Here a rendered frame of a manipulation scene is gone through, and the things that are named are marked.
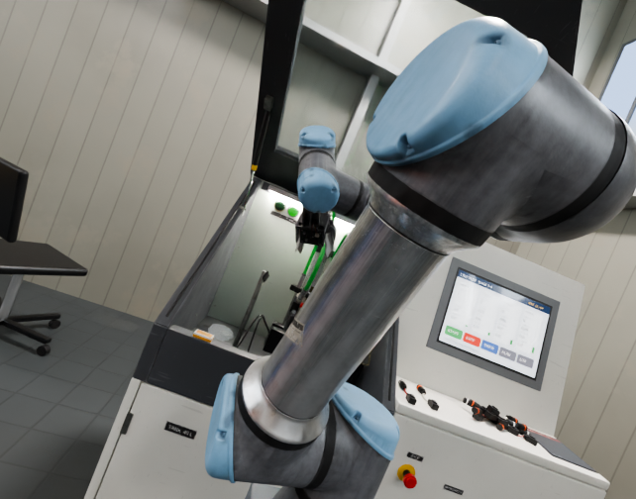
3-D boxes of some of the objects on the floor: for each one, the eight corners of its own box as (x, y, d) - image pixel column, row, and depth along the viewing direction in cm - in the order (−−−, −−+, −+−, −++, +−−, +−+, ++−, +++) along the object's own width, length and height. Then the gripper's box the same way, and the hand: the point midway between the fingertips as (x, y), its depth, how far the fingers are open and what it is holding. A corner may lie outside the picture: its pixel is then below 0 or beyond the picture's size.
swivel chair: (-16, 302, 231) (37, 160, 227) (83, 334, 242) (136, 199, 237) (-133, 337, 164) (-61, 138, 160) (11, 378, 175) (81, 193, 171)
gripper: (280, 202, 74) (284, 266, 89) (340, 212, 72) (333, 276, 87) (291, 182, 80) (292, 246, 95) (346, 190, 78) (339, 253, 93)
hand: (314, 250), depth 92 cm, fingers open, 7 cm apart
